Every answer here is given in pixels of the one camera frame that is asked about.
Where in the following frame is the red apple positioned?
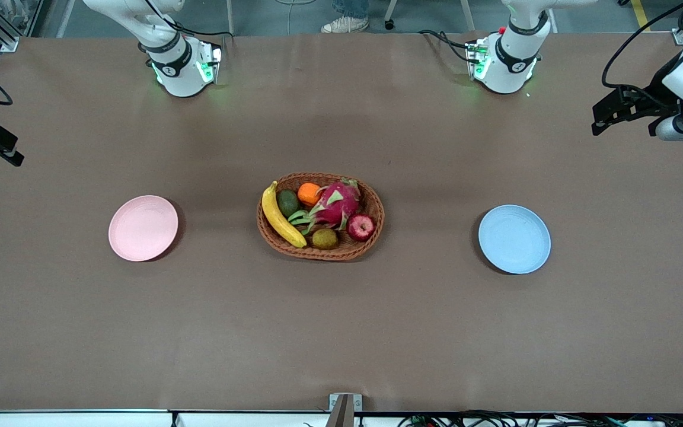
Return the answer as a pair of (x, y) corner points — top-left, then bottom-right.
(346, 213), (376, 242)

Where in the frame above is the yellow banana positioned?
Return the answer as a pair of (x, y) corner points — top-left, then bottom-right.
(261, 180), (308, 248)

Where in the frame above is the blue plate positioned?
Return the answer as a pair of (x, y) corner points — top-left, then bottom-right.
(477, 204), (552, 275)

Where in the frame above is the pink plate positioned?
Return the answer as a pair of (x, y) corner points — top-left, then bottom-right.
(108, 195), (180, 262)

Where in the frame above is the brown wicker basket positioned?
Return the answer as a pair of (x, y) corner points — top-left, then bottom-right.
(256, 172), (385, 262)

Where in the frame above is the white sneaker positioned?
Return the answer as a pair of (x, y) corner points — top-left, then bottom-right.
(320, 16), (371, 34)

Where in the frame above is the blue jeans leg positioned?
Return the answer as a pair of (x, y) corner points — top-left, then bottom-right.
(332, 0), (371, 18)

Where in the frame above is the pink dragon fruit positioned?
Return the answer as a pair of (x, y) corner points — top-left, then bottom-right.
(287, 177), (363, 236)

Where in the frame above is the green avocado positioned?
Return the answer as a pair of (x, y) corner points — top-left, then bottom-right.
(276, 189), (301, 218)

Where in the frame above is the orange fruit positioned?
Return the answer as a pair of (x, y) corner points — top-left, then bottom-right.
(297, 182), (323, 208)

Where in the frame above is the brown kiwi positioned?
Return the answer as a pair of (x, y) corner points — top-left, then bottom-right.
(311, 228), (340, 251)

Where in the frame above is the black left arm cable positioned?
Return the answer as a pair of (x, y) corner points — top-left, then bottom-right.
(601, 0), (683, 93)

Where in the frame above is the black base power cable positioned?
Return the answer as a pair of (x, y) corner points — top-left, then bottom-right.
(417, 28), (474, 63)

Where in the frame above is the black cable bundle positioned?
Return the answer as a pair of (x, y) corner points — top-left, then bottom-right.
(398, 409), (683, 427)

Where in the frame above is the grey metal bracket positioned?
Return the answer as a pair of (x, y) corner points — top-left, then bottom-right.
(328, 393), (363, 427)

